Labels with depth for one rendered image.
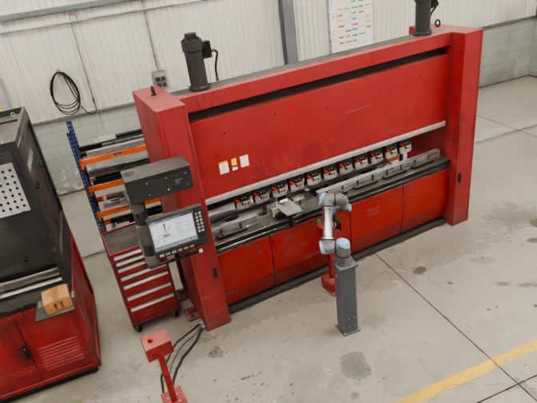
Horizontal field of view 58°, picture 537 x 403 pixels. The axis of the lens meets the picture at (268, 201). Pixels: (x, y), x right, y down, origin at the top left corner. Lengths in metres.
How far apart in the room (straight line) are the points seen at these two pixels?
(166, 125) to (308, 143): 1.52
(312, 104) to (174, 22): 4.13
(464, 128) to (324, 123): 1.75
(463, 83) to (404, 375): 3.06
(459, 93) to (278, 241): 2.53
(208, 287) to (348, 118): 2.18
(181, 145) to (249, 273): 1.63
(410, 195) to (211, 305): 2.59
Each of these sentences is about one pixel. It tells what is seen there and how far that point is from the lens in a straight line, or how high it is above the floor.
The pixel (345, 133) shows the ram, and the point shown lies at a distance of 5.08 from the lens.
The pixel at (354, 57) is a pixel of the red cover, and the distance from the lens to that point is 4.92.
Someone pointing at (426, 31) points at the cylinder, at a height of 2.34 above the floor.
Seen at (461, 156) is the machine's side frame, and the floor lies 0.93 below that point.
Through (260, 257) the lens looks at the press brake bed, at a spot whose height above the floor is 0.55.
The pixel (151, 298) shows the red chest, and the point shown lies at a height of 0.37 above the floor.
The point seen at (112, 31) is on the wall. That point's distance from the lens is 8.28.
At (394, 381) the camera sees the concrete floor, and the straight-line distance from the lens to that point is 4.47.
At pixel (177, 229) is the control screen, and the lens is 3.91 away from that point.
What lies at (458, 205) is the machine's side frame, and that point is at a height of 0.28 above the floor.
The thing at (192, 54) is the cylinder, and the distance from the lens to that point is 4.26.
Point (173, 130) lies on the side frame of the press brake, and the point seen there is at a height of 2.11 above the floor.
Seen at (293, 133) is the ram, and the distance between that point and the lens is 4.74.
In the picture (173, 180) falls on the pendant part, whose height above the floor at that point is 1.86.
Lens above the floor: 3.36
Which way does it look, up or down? 28 degrees down
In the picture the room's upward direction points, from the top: 8 degrees counter-clockwise
